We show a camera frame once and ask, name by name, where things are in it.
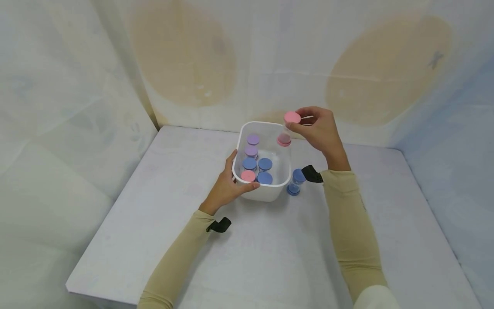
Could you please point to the person's right hand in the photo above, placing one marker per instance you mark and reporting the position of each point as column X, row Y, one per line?
column 324, row 133

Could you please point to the person's left hand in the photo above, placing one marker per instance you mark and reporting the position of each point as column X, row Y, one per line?
column 224, row 189

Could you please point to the person's right thumb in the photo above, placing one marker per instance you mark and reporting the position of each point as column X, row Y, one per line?
column 298, row 127

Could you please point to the person's right middle finger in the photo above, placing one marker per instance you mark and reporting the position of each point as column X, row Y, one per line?
column 307, row 120

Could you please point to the person's left index finger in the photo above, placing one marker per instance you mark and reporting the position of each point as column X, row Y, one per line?
column 230, row 161

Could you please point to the person's left thumb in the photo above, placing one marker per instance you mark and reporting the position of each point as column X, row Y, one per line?
column 249, row 186

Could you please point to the person's right index finger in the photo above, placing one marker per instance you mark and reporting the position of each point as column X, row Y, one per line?
column 310, row 110

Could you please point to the pink sand timer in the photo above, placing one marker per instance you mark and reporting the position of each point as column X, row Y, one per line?
column 292, row 117

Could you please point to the white plastic bin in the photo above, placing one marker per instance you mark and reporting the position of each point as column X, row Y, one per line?
column 266, row 193

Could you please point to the person's right forearm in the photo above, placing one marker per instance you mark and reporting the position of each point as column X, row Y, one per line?
column 353, row 231

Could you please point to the person's left forearm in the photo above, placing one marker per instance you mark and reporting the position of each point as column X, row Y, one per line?
column 181, row 262

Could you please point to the blue sand timer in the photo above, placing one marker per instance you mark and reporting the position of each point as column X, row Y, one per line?
column 297, row 176

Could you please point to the black wrist band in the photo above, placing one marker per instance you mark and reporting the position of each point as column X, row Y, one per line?
column 220, row 225
column 312, row 174

